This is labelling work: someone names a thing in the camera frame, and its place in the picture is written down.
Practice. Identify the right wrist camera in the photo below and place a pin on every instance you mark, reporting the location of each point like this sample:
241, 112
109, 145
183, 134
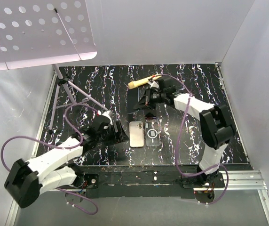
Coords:
153, 84

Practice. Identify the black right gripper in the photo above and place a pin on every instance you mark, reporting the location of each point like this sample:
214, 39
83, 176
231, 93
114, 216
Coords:
147, 103

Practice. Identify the wooden pestle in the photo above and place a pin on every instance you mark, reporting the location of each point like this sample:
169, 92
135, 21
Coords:
135, 84

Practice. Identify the purple phone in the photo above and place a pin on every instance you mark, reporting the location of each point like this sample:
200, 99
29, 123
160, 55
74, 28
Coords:
150, 115

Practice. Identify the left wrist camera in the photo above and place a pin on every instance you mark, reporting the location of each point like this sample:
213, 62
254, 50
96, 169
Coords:
107, 114

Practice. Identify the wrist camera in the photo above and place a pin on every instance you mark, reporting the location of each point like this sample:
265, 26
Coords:
107, 114
153, 84

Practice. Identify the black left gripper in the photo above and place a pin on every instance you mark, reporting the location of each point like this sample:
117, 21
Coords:
120, 136

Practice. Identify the perforated white music stand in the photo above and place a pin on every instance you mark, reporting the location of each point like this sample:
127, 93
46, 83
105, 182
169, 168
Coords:
44, 32

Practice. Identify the clear phone case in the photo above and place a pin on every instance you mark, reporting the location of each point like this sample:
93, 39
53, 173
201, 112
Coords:
152, 136

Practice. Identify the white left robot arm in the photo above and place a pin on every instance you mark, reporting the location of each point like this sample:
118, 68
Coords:
27, 180

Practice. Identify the beige phone case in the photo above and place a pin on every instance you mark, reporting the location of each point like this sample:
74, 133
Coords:
136, 134

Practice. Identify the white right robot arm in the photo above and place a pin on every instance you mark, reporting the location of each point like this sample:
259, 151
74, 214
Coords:
217, 127

